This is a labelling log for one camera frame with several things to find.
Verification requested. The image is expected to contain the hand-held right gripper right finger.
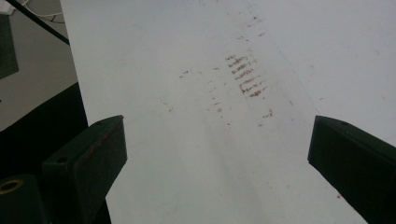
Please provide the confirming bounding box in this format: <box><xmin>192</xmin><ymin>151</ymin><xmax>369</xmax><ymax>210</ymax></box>
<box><xmin>306</xmin><ymin>115</ymin><xmax>396</xmax><ymax>224</ymax></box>

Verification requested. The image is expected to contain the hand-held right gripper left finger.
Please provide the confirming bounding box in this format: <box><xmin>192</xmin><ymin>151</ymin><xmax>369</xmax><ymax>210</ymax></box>
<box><xmin>41</xmin><ymin>114</ymin><xmax>129</xmax><ymax>224</ymax></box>

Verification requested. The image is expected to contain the dark green panel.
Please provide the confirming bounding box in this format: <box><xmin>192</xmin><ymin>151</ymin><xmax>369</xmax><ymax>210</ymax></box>
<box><xmin>0</xmin><ymin>13</ymin><xmax>20</xmax><ymax>80</ymax></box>

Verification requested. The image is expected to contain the black slanted rod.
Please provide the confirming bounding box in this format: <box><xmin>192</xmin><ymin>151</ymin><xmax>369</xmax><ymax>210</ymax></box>
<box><xmin>5</xmin><ymin>0</ymin><xmax>71</xmax><ymax>47</ymax></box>

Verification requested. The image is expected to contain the white cable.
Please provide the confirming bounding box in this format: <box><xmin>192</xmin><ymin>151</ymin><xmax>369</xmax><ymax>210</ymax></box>
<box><xmin>21</xmin><ymin>0</ymin><xmax>65</xmax><ymax>24</ymax></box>

